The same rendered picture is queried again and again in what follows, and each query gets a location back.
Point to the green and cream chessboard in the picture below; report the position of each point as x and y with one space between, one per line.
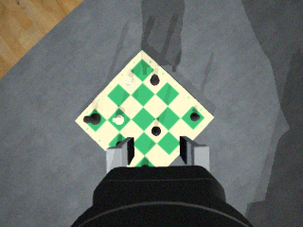
167 106

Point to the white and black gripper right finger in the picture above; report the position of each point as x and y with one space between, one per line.
192 153

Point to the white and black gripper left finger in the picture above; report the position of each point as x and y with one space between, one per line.
120 155

